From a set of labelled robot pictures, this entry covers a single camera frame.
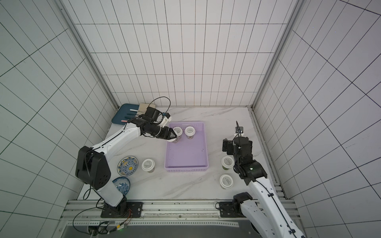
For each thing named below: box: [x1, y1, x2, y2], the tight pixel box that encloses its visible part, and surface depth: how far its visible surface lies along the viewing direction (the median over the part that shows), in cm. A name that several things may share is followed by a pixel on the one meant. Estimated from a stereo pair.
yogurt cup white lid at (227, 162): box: [221, 155, 235, 171], surface depth 85 cm
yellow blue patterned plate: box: [117, 155, 139, 177], surface depth 89 cm
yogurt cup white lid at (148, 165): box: [141, 158, 156, 174], surface depth 83 cm
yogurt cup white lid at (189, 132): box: [184, 125, 196, 140], surface depth 99 cm
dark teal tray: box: [111, 103, 140, 125], surface depth 119 cm
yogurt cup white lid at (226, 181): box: [219, 174, 234, 190], surface depth 77 cm
